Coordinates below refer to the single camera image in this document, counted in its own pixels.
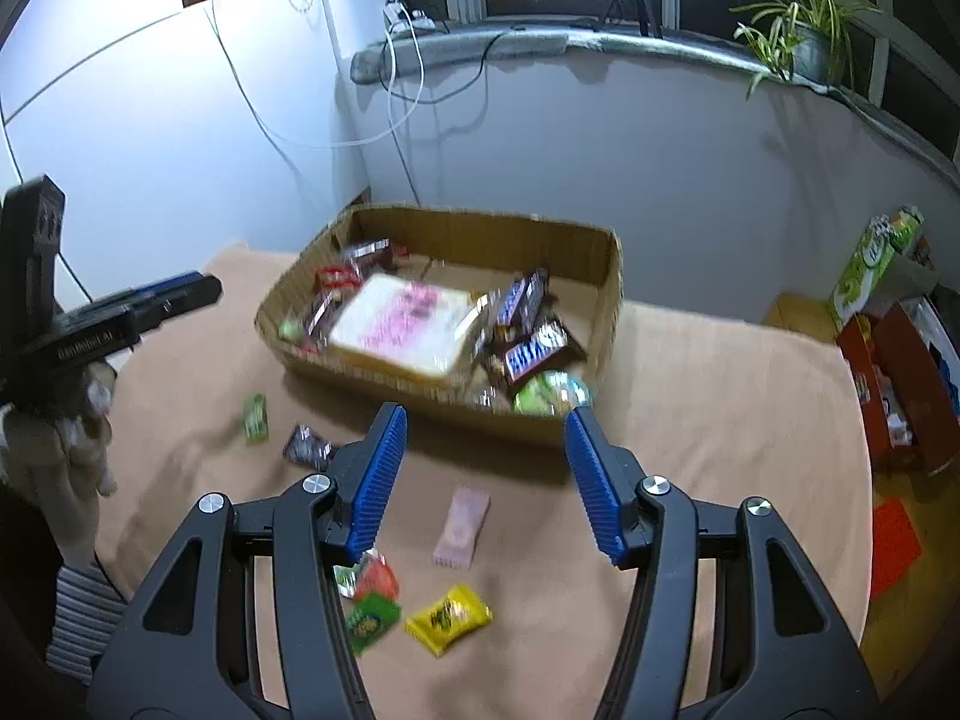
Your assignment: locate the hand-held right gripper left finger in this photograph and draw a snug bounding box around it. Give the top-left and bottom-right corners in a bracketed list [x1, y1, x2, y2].
[88, 401, 410, 720]

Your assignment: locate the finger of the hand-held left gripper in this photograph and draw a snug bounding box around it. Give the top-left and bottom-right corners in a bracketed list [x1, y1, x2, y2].
[131, 276, 224, 332]
[127, 272, 207, 301]

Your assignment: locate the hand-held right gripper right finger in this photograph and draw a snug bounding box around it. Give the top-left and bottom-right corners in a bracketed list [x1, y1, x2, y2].
[564, 406, 880, 720]

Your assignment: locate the small dark snack packet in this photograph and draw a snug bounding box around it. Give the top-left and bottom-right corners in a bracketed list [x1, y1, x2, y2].
[283, 424, 335, 466]

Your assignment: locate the round green snack packet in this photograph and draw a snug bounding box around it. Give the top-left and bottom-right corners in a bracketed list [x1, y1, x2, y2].
[514, 371, 593, 419]

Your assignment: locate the orange and green candy packet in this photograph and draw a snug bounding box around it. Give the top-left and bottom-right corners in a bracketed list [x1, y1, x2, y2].
[334, 551, 398, 601]

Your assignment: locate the pink wafer packet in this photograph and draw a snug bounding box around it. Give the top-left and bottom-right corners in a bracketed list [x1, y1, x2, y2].
[433, 487, 492, 567]

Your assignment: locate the dark chocolate bar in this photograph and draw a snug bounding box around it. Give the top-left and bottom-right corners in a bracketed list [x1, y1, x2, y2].
[300, 291, 340, 352]
[341, 238, 410, 272]

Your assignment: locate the brown chocolate bar blue label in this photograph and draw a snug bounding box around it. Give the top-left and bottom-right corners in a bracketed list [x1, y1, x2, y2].
[499, 319, 587, 389]
[491, 268, 554, 331]

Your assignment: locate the green snack packet yellow print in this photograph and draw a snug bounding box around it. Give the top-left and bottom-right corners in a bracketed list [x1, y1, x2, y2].
[346, 591, 402, 657]

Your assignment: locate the yellow candy packet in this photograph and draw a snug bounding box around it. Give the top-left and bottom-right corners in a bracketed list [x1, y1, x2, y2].
[403, 583, 494, 659]

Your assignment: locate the large white packet pink print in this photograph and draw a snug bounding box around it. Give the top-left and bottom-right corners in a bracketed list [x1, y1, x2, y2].
[328, 274, 481, 380]

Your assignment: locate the person's left forearm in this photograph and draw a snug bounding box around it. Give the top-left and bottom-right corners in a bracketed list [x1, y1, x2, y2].
[34, 514, 132, 683]

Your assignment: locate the person's left hand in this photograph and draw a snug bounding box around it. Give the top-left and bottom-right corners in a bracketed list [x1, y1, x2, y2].
[0, 361, 121, 518]

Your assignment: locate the red mat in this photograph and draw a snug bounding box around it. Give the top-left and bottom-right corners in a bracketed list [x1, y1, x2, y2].
[870, 499, 922, 601]

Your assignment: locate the red cardboard box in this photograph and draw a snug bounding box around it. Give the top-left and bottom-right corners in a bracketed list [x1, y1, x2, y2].
[836, 298, 960, 477]

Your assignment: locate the green carton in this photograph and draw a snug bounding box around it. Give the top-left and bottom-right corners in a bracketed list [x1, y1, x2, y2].
[829, 214, 897, 331]

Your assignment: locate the white power strip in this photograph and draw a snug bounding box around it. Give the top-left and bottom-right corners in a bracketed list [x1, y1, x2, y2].
[382, 0, 437, 32]

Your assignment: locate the green snack bag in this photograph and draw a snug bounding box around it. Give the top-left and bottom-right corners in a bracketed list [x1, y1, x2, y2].
[889, 206, 925, 256]

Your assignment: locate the potted spider plant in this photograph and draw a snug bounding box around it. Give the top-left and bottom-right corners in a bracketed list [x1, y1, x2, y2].
[729, 0, 886, 100]

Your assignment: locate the long white cable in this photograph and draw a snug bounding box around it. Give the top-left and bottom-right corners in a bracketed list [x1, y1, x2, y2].
[206, 0, 425, 151]

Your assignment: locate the looped white cable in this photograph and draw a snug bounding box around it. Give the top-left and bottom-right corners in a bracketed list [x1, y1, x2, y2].
[384, 28, 426, 137]

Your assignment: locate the black cable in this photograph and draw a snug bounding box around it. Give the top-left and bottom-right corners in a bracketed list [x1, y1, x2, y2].
[390, 24, 526, 205]

